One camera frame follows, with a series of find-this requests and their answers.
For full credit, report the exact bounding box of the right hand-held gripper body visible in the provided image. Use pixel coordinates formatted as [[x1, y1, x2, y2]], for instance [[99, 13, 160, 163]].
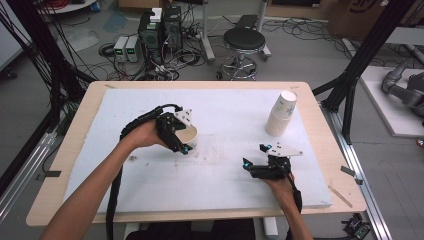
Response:
[[250, 142, 304, 181]]

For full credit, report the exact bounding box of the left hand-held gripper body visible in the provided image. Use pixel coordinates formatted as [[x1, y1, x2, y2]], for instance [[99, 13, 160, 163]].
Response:
[[155, 108, 195, 148]]

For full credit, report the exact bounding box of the white paper cup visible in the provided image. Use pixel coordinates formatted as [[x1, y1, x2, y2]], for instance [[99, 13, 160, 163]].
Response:
[[174, 124, 199, 150]]

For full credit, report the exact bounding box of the stack of printed paper cups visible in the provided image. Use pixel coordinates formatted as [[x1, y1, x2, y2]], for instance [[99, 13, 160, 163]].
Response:
[[264, 89, 298, 138]]

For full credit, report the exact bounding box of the person's right hand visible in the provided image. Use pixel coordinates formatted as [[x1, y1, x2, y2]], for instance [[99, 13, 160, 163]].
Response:
[[261, 177, 296, 211]]

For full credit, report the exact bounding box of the person's left hand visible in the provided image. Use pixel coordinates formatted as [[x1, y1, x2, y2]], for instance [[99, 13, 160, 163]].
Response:
[[121, 120, 168, 151]]

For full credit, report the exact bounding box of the white foam mat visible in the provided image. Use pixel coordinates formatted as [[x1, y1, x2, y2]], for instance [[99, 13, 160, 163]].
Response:
[[63, 88, 334, 215]]

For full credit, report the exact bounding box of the white table leg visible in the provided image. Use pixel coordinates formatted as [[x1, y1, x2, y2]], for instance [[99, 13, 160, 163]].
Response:
[[262, 217, 280, 240]]

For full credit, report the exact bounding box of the thin wooden stick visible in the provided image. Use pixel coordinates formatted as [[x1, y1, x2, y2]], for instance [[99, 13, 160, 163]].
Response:
[[327, 185, 354, 209]]

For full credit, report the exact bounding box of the grey bench power supply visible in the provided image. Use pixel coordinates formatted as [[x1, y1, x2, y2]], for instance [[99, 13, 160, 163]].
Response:
[[113, 35, 129, 63], [125, 35, 141, 63]]

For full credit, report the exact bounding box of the person's dark clothing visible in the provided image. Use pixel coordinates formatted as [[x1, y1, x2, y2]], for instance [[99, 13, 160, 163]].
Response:
[[123, 219, 256, 240]]

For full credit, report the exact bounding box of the black computer tower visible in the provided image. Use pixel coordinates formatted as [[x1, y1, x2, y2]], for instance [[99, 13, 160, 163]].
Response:
[[162, 5, 184, 52], [137, 11, 164, 65]]

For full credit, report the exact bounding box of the grey metal stand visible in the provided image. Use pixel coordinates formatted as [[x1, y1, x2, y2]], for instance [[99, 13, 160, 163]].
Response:
[[199, 0, 217, 65]]

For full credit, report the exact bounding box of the small circuit board device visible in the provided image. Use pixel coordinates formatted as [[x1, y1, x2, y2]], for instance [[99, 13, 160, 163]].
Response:
[[341, 213, 372, 240]]

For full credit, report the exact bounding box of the small white box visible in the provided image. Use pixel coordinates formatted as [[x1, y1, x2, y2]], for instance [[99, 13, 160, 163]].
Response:
[[149, 7, 163, 24]]

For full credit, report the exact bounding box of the black round stool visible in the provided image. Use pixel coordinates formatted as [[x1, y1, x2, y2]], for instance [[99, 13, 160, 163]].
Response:
[[216, 27, 273, 82]]

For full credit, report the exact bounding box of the white floor board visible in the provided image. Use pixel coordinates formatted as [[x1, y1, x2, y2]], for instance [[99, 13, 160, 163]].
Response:
[[359, 65, 424, 138]]

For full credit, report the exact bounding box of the brown cardboard box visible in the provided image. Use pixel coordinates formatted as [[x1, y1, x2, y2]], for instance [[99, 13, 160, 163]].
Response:
[[327, 0, 424, 42]]

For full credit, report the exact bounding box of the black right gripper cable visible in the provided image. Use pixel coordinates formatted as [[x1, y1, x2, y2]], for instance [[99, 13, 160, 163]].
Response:
[[282, 165, 303, 214]]

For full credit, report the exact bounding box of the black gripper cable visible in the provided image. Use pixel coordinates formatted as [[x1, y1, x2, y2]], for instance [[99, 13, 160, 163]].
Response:
[[282, 165, 303, 214], [105, 103, 184, 240]]

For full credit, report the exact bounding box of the tangle of floor cables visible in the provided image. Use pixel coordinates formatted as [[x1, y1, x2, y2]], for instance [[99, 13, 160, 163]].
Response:
[[98, 39, 204, 82]]

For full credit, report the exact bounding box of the black metal bracket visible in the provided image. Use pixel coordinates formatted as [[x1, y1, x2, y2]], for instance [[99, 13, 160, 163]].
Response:
[[340, 165, 364, 186]]

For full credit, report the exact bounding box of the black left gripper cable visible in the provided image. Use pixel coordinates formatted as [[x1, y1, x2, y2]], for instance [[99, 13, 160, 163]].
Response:
[[105, 103, 184, 240]]

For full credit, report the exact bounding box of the aluminium floor rail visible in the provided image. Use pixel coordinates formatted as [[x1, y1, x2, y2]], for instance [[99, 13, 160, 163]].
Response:
[[324, 106, 394, 240], [0, 130, 58, 223]]

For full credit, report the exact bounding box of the black metal frame with cables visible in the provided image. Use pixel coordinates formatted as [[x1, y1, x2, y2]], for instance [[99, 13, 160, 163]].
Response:
[[0, 0, 96, 134]]

